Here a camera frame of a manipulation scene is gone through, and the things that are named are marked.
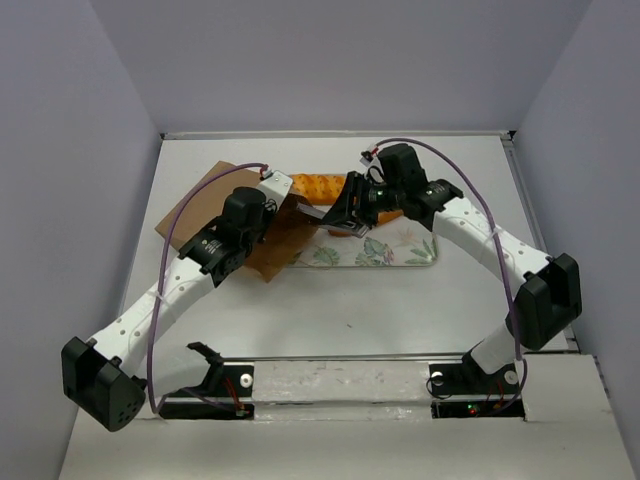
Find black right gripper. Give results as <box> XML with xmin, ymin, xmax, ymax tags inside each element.
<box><xmin>321</xmin><ymin>170</ymin><xmax>405</xmax><ymax>231</ymax></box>

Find metal tongs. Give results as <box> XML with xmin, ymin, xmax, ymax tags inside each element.
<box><xmin>296</xmin><ymin>202</ymin><xmax>372</xmax><ymax>238</ymax></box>

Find long scored fake baguette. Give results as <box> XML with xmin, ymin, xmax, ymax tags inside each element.
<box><xmin>292</xmin><ymin>173</ymin><xmax>346</xmax><ymax>206</ymax></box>

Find brown paper bag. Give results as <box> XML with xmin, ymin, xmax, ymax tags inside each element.
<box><xmin>155</xmin><ymin>162</ymin><xmax>318</xmax><ymax>288</ymax></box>

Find short fake bread loaf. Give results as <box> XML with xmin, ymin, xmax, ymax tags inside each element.
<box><xmin>328</xmin><ymin>211</ymin><xmax>403</xmax><ymax>238</ymax></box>

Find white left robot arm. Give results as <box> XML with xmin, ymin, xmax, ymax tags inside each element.
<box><xmin>61</xmin><ymin>180</ymin><xmax>292</xmax><ymax>432</ymax></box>

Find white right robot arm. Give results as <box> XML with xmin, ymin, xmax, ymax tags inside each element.
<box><xmin>320</xmin><ymin>138</ymin><xmax>583</xmax><ymax>392</ymax></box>

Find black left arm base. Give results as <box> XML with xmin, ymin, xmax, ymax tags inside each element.
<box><xmin>158</xmin><ymin>342</ymin><xmax>255</xmax><ymax>421</ymax></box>

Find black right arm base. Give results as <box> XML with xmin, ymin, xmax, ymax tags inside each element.
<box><xmin>425</xmin><ymin>362</ymin><xmax>525</xmax><ymax>419</ymax></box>

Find floral white serving tray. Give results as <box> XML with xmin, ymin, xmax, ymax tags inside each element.
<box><xmin>289</xmin><ymin>217</ymin><xmax>439</xmax><ymax>269</ymax></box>

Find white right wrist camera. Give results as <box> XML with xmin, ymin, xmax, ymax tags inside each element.
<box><xmin>360</xmin><ymin>146</ymin><xmax>380</xmax><ymax>168</ymax></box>

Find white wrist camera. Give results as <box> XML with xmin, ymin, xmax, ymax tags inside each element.
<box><xmin>360</xmin><ymin>146</ymin><xmax>380</xmax><ymax>168</ymax></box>
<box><xmin>256</xmin><ymin>169</ymin><xmax>293</xmax><ymax>210</ymax></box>

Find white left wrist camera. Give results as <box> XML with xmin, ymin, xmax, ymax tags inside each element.
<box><xmin>256</xmin><ymin>169</ymin><xmax>293</xmax><ymax>210</ymax></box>

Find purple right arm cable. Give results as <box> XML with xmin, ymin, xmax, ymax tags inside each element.
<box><xmin>372</xmin><ymin>137</ymin><xmax>529</xmax><ymax>416</ymax></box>

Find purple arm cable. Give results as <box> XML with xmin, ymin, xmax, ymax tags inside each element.
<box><xmin>372</xmin><ymin>137</ymin><xmax>529</xmax><ymax>416</ymax></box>
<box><xmin>148</xmin><ymin>160</ymin><xmax>274</xmax><ymax>415</ymax></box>

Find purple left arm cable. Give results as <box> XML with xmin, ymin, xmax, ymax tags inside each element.
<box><xmin>148</xmin><ymin>160</ymin><xmax>274</xmax><ymax>415</ymax></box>

